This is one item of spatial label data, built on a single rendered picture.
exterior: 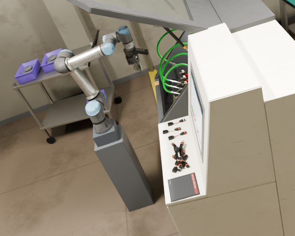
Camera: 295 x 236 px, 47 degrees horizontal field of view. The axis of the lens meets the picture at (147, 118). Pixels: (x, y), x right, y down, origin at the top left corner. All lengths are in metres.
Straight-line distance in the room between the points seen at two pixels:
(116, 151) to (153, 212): 0.73
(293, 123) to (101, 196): 2.30
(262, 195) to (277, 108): 0.56
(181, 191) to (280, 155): 0.54
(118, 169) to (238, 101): 1.59
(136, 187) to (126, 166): 0.26
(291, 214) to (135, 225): 1.47
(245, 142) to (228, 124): 0.14
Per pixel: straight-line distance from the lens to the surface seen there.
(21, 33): 4.90
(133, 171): 2.87
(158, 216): 3.10
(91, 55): 2.33
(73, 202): 3.63
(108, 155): 2.73
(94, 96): 2.65
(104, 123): 2.63
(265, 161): 1.75
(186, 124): 2.28
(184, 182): 1.92
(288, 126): 1.64
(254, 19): 2.14
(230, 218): 2.03
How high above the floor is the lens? 2.40
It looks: 35 degrees down
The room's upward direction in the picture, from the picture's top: 23 degrees counter-clockwise
